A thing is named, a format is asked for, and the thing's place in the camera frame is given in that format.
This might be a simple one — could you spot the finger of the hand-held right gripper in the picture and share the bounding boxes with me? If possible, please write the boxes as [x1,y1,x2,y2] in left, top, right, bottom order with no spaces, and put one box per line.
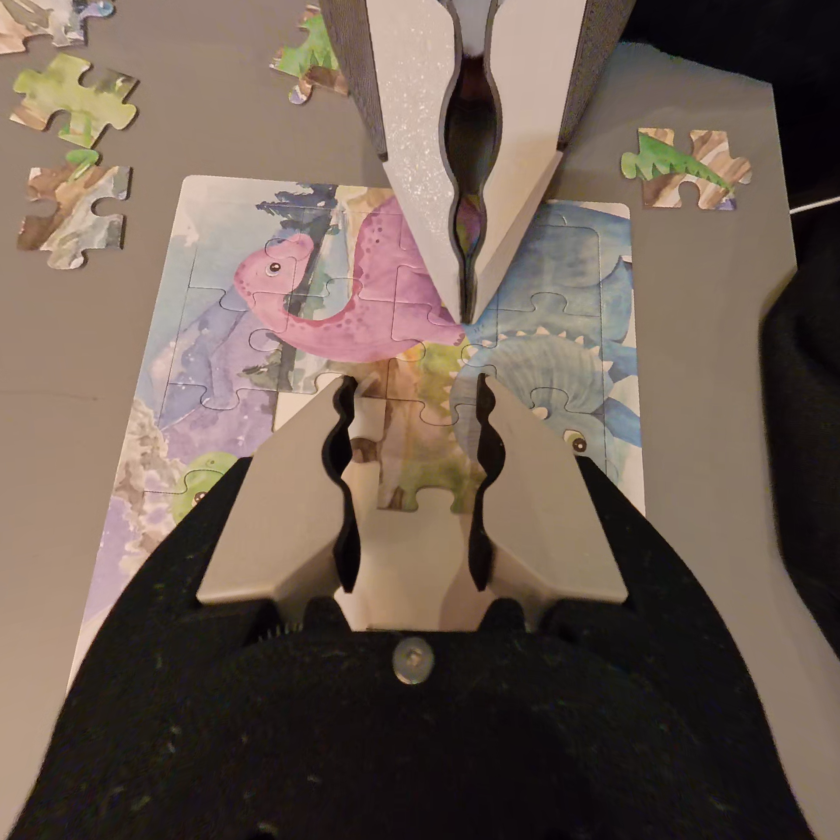
[367,0,471,322]
[470,0,588,320]

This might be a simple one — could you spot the pastel purple pink puzzle piece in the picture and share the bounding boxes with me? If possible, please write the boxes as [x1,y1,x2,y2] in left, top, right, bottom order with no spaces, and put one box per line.
[176,287,284,412]

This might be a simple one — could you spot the blue triceratops head puzzle piece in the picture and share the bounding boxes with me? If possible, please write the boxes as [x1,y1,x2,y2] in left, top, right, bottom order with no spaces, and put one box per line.
[451,386,642,481]

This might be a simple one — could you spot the blue dinosaur body puzzle piece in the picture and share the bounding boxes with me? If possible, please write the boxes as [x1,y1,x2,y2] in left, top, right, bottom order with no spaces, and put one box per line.
[476,199,635,330]

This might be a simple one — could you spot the person's right hand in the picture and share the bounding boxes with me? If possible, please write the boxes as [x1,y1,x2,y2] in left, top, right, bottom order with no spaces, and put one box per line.
[444,56,504,198]

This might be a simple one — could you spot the green yellow puzzle piece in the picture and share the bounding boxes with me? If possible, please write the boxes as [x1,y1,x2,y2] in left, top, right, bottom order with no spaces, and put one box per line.
[10,52,140,148]

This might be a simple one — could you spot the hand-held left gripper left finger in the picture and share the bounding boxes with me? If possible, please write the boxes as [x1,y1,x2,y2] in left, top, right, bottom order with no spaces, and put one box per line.
[196,376,363,606]

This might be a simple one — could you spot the green tan puzzle piece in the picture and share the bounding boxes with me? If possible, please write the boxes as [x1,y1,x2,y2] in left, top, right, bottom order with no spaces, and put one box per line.
[269,5,350,106]

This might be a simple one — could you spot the purple dinosaur body puzzle piece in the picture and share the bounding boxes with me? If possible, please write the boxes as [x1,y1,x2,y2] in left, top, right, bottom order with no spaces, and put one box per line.
[353,196,435,304]

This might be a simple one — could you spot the dinosaur puzzle tray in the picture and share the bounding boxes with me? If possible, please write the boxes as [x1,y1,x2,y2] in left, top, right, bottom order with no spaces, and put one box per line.
[66,175,647,677]

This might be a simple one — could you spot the brown grey puzzle piece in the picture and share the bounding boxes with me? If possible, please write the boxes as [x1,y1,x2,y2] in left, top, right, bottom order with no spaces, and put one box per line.
[16,150,133,271]

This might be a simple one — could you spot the pink dinosaur head puzzle piece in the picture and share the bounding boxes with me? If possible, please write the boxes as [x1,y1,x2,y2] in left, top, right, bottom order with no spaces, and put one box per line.
[189,202,343,314]

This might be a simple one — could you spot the peach purple puzzle piece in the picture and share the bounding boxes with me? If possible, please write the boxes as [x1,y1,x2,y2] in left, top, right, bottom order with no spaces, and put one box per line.
[0,0,89,55]

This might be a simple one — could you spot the green dinosaur brown puzzle piece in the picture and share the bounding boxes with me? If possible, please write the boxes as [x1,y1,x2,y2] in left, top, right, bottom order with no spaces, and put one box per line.
[620,128,753,211]

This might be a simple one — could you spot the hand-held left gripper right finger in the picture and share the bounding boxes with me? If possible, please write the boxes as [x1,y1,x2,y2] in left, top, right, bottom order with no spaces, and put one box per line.
[465,373,630,632]

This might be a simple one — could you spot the purple blue green puzzle piece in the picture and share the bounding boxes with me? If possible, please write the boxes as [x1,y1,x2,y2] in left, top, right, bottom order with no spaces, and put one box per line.
[392,197,488,347]

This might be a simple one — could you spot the blue white puzzle piece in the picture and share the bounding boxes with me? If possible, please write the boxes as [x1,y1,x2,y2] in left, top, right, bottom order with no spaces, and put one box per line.
[458,330,639,422]

